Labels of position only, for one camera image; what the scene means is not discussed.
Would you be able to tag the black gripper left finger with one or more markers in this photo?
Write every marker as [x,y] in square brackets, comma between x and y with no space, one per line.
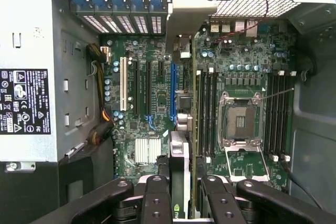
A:
[157,203]

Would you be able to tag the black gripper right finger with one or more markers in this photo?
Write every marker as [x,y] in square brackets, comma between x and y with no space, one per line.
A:
[220,205]

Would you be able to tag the open metal socket cover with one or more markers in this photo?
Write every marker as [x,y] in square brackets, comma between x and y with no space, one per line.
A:
[246,165]

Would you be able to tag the silver finned chipset heatsink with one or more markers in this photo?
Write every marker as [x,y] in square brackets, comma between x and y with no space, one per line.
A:
[147,150]

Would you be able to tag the black RAM slot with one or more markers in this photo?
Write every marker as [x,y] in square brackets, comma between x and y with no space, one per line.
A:
[286,113]
[201,113]
[208,113]
[214,113]
[270,113]
[278,113]

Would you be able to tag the green motherboard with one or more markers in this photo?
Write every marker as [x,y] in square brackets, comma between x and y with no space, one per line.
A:
[155,98]

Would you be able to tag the grey metal PC case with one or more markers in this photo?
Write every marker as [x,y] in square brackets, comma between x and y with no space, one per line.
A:
[312,142]

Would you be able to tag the blue expansion slot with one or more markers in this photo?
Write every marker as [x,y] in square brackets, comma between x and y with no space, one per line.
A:
[173,90]

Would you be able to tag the long black expansion slot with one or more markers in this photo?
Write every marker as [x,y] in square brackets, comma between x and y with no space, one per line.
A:
[148,87]
[136,87]

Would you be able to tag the black plastic drive bay housing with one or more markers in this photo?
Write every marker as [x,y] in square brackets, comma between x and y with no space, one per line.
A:
[39,190]

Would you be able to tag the white expansion slot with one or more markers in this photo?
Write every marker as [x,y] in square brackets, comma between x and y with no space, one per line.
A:
[123,83]

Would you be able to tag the thin metal locking lever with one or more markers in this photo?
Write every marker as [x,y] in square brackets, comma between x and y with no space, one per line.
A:
[278,95]

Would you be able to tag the short black expansion slot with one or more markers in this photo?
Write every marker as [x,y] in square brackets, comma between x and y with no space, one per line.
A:
[160,68]

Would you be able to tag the black power supply label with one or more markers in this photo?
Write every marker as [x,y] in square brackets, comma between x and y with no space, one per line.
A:
[25,100]

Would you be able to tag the blue clip slot cover row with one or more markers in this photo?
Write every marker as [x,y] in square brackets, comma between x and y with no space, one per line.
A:
[118,6]

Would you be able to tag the silver power supply unit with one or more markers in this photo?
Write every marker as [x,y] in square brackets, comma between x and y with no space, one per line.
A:
[29,37]

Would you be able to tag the CPU socket with metal frame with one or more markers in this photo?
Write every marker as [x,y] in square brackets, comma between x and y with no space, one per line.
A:
[241,120]

